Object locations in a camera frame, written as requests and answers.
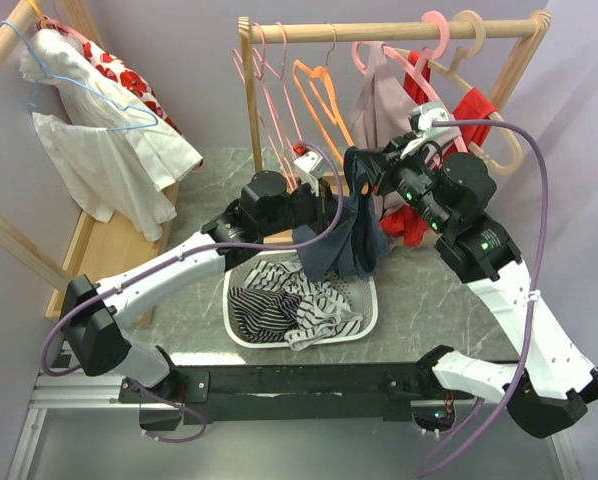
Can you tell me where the beige wooden hanger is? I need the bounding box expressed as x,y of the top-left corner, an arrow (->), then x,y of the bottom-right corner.
393,9 -> 524,176

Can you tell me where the black striped tank top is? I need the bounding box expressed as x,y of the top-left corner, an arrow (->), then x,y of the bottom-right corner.
228,287 -> 302,344

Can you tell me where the wooden clothes rack left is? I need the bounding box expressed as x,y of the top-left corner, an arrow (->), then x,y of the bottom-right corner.
0,1 -> 168,333

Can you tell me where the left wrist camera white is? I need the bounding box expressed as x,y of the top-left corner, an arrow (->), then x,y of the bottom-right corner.
293,143 -> 328,196

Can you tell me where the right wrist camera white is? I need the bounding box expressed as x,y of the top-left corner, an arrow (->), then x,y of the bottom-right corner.
400,101 -> 461,159

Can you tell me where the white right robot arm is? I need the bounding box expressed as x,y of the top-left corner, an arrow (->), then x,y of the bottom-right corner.
354,143 -> 598,438

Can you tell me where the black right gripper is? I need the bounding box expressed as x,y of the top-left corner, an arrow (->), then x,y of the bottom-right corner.
356,131 -> 451,234

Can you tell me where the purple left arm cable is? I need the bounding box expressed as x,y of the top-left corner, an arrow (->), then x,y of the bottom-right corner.
38,142 -> 346,444

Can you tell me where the white striped tank top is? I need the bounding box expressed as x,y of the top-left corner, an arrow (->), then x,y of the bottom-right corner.
233,260 -> 363,351

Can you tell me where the pink wire hanger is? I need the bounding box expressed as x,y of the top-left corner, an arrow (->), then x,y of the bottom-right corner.
232,16 -> 298,190
268,22 -> 303,141

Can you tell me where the red floral white garment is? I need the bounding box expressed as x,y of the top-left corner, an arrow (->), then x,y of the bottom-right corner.
82,40 -> 181,134

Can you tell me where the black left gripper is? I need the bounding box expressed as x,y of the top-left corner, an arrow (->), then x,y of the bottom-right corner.
260,175 -> 357,238

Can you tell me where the pink plastic hanger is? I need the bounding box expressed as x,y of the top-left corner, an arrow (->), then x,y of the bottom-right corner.
351,9 -> 470,156

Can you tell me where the red tank top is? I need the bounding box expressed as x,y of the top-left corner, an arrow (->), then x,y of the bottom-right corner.
380,63 -> 498,247

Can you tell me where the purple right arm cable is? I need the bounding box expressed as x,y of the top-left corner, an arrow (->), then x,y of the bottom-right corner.
416,118 -> 550,479

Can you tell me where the blue wire hanger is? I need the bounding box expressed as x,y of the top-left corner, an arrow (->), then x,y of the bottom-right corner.
0,19 -> 159,134

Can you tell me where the wooden clothes rack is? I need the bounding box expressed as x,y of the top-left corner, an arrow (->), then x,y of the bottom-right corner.
0,1 -> 168,333
237,10 -> 553,249

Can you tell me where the mauve tank top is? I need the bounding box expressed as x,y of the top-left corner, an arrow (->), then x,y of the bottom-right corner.
348,40 -> 460,211

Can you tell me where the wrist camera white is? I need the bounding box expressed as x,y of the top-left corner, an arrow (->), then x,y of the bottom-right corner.
293,143 -> 328,196
400,101 -> 461,159

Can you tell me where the white perforated plastic basket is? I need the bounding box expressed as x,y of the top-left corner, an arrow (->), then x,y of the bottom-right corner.
223,251 -> 378,350

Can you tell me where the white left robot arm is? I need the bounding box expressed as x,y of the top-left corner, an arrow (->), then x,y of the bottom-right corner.
59,171 -> 343,402

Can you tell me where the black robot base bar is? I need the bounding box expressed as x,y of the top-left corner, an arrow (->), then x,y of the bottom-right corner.
119,362 -> 467,432

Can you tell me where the white dress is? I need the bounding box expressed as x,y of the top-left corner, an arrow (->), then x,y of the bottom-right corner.
20,29 -> 203,242

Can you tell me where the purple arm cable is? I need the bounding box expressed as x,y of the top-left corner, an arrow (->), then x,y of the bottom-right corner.
416,118 -> 550,479
38,142 -> 346,444

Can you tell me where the wooden clothes rack centre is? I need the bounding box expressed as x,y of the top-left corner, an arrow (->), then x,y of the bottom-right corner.
237,10 -> 553,249

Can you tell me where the orange plastic hanger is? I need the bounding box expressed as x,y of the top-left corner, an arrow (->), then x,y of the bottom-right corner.
292,23 -> 353,166

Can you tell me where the navy blue tank top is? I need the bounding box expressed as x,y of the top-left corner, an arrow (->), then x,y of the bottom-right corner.
298,147 -> 388,282

